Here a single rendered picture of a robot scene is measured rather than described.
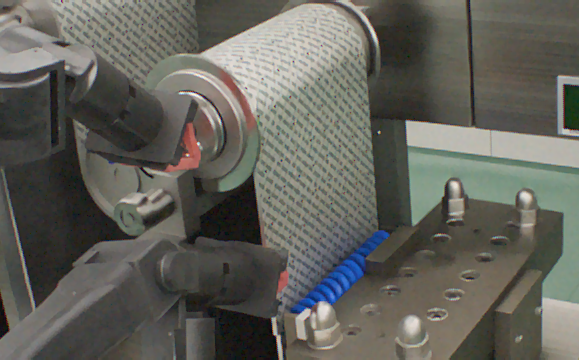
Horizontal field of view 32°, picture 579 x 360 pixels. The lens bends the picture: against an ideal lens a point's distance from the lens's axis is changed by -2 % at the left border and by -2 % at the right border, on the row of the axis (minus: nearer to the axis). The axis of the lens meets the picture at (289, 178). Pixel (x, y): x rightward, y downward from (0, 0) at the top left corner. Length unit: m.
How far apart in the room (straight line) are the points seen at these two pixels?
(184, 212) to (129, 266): 0.23
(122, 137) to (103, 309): 0.17
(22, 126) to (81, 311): 0.15
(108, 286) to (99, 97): 0.16
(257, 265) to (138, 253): 0.19
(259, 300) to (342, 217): 0.22
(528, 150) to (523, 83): 2.71
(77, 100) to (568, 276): 2.57
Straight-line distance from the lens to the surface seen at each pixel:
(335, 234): 1.19
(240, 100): 1.00
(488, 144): 3.99
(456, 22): 1.24
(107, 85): 0.86
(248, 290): 1.00
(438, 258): 1.21
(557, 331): 1.31
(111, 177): 1.16
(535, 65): 1.22
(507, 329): 1.13
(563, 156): 3.90
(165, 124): 0.92
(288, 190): 1.08
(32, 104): 0.81
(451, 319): 1.09
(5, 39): 0.93
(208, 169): 1.05
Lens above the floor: 1.60
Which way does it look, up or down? 23 degrees down
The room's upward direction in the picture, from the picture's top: 6 degrees counter-clockwise
